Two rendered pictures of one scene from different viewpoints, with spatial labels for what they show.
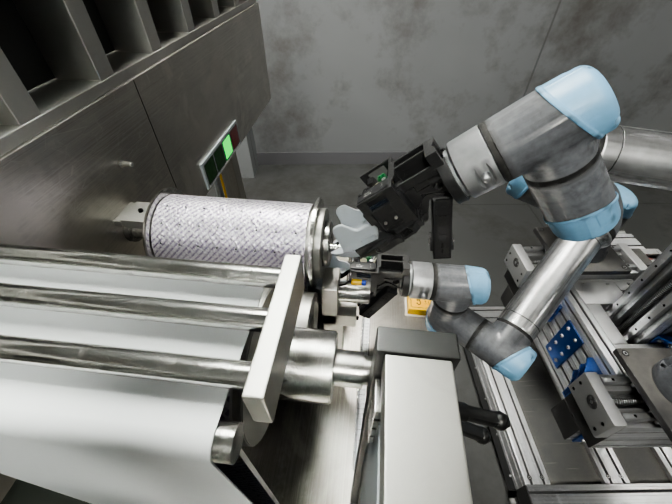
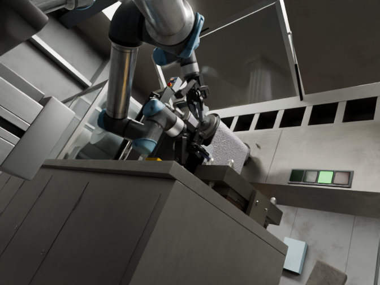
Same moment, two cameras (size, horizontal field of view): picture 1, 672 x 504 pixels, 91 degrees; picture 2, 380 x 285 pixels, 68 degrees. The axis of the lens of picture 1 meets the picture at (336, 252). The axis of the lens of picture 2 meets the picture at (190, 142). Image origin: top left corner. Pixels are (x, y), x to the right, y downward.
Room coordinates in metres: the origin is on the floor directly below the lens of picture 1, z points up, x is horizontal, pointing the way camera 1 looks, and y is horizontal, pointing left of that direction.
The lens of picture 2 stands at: (1.22, -0.77, 0.67)
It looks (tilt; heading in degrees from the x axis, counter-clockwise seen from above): 22 degrees up; 138
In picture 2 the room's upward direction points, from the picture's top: 25 degrees clockwise
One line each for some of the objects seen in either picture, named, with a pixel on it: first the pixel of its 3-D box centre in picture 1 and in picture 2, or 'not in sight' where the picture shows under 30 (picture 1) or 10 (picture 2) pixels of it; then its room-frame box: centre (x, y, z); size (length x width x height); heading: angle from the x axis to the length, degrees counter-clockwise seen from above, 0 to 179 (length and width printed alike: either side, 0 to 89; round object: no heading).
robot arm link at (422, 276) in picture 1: (418, 281); (173, 126); (0.43, -0.17, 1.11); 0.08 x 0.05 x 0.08; 173
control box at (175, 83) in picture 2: not in sight; (172, 84); (-0.15, 0.12, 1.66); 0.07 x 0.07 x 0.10; 4
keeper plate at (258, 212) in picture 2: not in sight; (258, 208); (0.69, 0.17, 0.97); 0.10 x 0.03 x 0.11; 84
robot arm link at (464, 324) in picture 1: (452, 317); (143, 135); (0.41, -0.25, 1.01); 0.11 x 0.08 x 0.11; 44
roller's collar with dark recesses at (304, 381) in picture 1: (302, 363); (176, 113); (0.14, 0.03, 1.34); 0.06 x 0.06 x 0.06; 84
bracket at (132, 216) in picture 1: (138, 213); not in sight; (0.43, 0.32, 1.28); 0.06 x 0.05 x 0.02; 84
